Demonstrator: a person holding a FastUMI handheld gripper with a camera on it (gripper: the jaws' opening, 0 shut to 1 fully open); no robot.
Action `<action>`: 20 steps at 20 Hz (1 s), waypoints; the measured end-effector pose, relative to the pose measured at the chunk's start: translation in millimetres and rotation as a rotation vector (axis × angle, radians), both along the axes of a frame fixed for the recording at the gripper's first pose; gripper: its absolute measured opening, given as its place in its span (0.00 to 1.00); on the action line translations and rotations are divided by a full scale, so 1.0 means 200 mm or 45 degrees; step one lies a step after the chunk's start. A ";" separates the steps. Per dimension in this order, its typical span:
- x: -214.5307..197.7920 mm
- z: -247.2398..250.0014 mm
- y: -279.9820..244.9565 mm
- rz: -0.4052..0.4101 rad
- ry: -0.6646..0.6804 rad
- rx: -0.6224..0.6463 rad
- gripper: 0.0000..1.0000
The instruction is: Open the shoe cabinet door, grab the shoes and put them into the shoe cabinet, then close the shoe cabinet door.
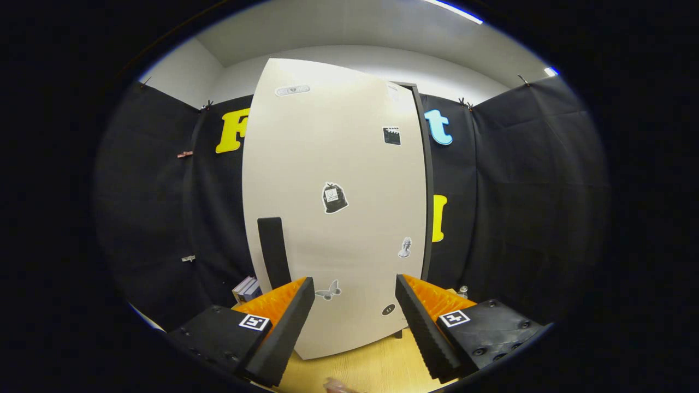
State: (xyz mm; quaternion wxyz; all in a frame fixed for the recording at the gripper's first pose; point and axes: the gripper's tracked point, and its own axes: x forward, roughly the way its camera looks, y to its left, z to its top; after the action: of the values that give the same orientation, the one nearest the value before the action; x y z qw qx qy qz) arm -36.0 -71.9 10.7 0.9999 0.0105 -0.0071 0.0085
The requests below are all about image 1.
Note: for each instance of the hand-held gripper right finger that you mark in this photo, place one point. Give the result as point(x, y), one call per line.
point(423, 333)

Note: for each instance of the grey shoe cabinet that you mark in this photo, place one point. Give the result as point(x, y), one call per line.
point(430, 180)

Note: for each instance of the black backdrop cloth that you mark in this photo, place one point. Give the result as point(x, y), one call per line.
point(519, 191)

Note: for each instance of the beige shoe cabinet door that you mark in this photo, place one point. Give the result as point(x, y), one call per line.
point(327, 153)

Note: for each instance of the small clear bottle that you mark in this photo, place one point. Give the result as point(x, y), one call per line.
point(463, 292)

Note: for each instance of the long ceiling light strip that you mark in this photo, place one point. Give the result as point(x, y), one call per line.
point(453, 11)

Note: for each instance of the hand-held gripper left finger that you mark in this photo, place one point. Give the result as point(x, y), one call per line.
point(286, 333)

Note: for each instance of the small ceiling light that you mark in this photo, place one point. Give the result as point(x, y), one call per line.
point(551, 71)

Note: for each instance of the white spine book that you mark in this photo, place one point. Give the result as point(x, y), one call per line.
point(240, 288)

